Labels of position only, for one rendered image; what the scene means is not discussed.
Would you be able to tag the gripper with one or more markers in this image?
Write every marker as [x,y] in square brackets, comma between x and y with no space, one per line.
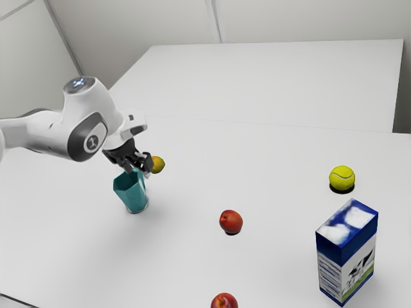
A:
[120,152]

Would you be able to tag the teal faceted mug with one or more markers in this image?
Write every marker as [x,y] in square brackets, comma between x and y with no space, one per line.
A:
[131,191]

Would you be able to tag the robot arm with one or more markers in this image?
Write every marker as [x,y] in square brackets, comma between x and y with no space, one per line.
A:
[80,112]

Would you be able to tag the yellow-green lemon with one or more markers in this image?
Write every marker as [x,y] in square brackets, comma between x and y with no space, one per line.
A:
[158,165]

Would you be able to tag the red apple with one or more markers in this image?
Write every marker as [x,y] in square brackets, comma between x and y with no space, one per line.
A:
[230,221]
[224,301]

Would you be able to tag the yellow tennis ball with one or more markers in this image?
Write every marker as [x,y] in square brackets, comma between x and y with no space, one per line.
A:
[342,177]

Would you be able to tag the blue and white milk carton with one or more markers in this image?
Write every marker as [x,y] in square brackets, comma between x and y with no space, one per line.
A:
[345,253]

